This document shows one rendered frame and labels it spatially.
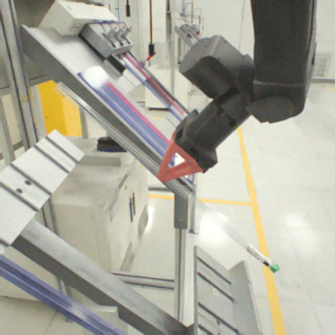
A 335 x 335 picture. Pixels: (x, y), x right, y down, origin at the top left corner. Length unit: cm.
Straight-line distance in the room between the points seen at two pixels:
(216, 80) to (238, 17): 711
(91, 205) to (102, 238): 15
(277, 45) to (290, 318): 141
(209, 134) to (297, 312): 131
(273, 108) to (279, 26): 10
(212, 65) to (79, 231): 94
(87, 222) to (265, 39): 96
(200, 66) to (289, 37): 11
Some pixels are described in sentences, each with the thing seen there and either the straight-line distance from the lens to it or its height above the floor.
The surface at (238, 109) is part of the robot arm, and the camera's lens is 42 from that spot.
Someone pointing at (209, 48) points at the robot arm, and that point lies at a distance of 38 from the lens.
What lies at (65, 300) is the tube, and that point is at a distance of 37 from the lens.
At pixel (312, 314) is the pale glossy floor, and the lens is 167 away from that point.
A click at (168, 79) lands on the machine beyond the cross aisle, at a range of 450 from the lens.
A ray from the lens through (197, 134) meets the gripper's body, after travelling 44.
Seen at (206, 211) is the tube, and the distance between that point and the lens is 52.
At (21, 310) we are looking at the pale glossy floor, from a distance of 168.
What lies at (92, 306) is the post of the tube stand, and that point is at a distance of 52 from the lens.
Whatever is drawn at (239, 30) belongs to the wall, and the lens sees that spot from 750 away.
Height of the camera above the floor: 121
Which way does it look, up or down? 26 degrees down
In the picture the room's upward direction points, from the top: straight up
